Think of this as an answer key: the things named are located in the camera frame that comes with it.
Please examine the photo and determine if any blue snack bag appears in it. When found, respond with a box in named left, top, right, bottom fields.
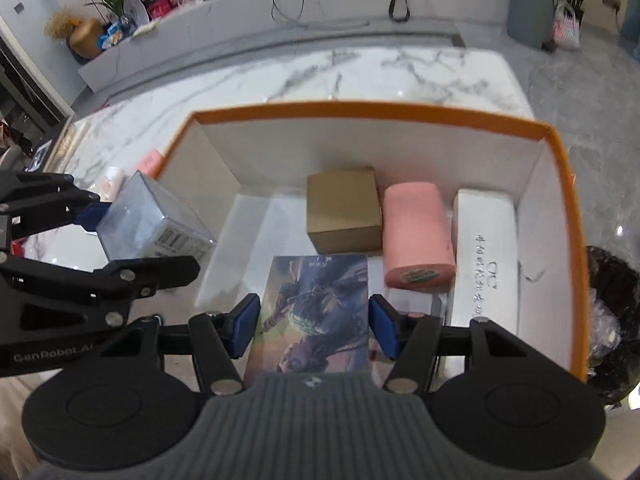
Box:
left=97, top=22, right=126, bottom=50

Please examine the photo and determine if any black hardcover book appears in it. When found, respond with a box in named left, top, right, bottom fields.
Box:
left=29, top=137, right=57, bottom=171

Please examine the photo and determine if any clear water bottle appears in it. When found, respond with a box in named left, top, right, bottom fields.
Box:
left=120, top=0, right=151, bottom=31

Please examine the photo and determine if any small brown cardboard box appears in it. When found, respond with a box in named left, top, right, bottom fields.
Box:
left=305, top=165, right=384, bottom=255

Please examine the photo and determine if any pink square case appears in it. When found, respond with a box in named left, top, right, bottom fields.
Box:
left=134, top=151, right=166, bottom=177

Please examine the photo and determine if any golden vase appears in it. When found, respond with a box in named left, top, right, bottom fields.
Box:
left=68, top=17, right=106, bottom=59

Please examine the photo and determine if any orange cardboard box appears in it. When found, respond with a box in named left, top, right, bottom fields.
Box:
left=150, top=101, right=591, bottom=384

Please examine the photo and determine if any pink cylinder roll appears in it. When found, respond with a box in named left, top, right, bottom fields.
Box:
left=382, top=181, right=457, bottom=290

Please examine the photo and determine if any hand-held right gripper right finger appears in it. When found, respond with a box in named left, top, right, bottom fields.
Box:
left=368, top=293, right=531, bottom=394

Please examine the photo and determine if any long white box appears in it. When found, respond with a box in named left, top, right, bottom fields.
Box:
left=444, top=188, right=521, bottom=361

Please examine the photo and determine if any pink white woven bag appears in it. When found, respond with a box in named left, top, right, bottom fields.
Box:
left=552, top=2, right=584, bottom=51

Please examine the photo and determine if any grey trash bin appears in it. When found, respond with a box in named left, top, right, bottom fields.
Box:
left=505, top=0, right=560, bottom=50

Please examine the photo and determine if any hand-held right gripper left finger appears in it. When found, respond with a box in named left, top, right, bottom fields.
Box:
left=100, top=293, right=261, bottom=396

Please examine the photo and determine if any marble television console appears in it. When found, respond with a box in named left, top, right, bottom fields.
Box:
left=77, top=0, right=512, bottom=94

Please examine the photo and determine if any dried flower bunch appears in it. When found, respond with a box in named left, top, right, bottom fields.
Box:
left=44, top=9, right=81, bottom=39

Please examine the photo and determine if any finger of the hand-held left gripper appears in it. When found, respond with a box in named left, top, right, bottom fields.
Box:
left=0, top=170, right=110, bottom=241
left=0, top=253, right=201, bottom=344

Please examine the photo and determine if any white printed cup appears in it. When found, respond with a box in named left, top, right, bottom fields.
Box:
left=101, top=166, right=126, bottom=200

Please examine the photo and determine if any black trash bag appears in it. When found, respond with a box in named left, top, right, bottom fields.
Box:
left=584, top=244, right=640, bottom=407

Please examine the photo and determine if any art cover book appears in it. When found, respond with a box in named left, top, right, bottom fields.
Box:
left=243, top=253, right=374, bottom=376

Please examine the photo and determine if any clear plastic box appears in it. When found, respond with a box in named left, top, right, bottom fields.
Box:
left=94, top=170, right=219, bottom=264

